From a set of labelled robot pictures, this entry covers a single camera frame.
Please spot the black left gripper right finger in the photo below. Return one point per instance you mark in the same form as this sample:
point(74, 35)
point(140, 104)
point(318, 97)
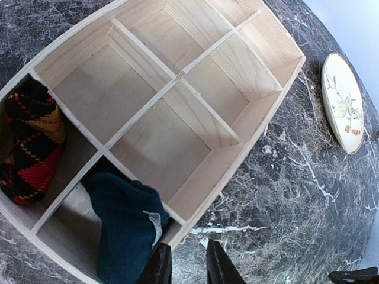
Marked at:
point(220, 268)

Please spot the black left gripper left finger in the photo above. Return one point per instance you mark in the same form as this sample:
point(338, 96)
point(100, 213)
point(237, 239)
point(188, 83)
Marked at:
point(159, 267)

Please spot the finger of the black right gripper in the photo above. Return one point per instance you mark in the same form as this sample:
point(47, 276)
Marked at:
point(361, 276)

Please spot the dark green sock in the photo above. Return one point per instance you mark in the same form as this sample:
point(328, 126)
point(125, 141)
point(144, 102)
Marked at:
point(133, 221)

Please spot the wooden compartment box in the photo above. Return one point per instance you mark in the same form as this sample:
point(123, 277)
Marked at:
point(173, 93)

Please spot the black red yellow argyle sock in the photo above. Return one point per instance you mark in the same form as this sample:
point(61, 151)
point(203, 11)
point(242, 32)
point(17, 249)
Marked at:
point(39, 139)

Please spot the bird pattern ceramic plate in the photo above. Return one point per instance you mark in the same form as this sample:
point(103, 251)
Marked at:
point(343, 103)

